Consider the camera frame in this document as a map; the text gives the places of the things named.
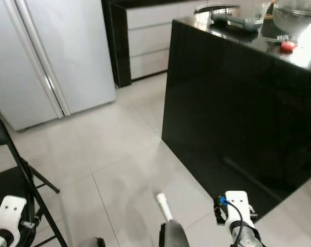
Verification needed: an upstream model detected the black kitchen island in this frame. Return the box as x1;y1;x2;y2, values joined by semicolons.
161;10;311;219

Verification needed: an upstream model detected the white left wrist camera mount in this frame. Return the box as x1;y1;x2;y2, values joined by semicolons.
0;196;27;237

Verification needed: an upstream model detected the dark glass bottle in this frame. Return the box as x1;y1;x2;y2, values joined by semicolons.
263;0;277;21

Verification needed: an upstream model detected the grey right robot leg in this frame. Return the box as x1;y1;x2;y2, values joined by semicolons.
158;220;191;247

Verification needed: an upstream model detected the grey green handheld appliance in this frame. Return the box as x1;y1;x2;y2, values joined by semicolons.
211;13;264;32

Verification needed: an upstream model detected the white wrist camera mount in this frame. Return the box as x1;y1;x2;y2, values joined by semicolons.
225;191;251;230
0;196;27;237

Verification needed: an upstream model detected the small round red object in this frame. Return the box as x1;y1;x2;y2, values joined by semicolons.
280;40;297;53

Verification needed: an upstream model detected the black folding chair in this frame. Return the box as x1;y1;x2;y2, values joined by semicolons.
0;113;61;247

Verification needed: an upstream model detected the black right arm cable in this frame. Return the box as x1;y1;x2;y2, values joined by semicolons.
219;198;251;247

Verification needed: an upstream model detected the silver double door fridge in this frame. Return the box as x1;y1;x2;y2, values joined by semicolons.
0;0;117;132

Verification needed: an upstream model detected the steel pot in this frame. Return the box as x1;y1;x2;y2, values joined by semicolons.
272;0;311;37

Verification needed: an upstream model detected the white drawer cabinet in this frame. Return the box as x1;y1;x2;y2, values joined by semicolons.
101;0;243;88

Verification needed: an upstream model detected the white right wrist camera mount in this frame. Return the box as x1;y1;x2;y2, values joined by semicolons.
225;191;251;230

